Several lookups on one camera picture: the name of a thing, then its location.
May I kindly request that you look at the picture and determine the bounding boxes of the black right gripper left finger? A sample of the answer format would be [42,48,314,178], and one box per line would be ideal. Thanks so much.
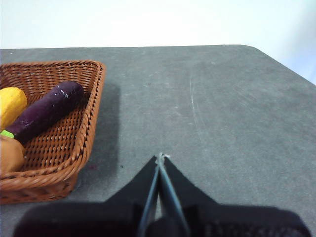
[13,155,160,237]

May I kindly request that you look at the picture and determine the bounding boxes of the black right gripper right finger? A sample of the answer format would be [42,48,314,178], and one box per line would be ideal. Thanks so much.
[159,155,312,237]

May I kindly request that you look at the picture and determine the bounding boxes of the brown woven wicker basket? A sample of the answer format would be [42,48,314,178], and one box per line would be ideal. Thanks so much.
[0,60,107,204]

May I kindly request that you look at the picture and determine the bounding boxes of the brown potato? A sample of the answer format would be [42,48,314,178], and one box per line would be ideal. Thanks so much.
[0,137,26,173]

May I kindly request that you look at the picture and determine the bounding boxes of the purple eggplant with green stem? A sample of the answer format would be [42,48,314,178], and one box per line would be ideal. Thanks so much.
[0,81,85,146]

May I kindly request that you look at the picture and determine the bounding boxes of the yellow corn cob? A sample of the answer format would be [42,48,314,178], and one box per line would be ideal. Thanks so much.
[0,87,28,133]

